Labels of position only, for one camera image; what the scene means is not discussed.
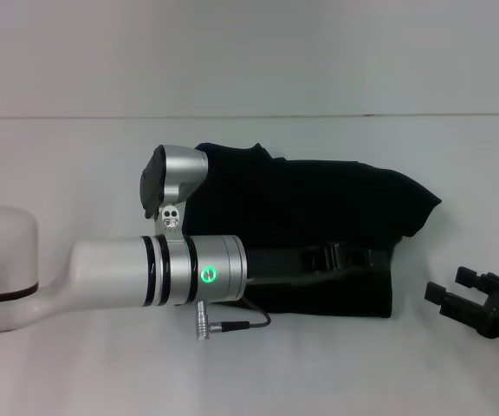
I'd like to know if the dark left gripper cable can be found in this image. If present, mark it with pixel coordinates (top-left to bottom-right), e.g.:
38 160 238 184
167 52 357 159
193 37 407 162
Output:
195 297 273 342

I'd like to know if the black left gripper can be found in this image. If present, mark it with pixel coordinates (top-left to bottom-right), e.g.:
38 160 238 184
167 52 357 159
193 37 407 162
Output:
243 241 392 288

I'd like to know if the black shirt with FREE print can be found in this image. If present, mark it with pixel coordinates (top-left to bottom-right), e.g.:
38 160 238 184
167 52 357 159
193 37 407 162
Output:
184 141 444 321

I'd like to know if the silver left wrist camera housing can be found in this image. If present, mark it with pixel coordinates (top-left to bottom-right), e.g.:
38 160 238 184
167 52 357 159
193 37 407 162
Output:
139 144 210 240

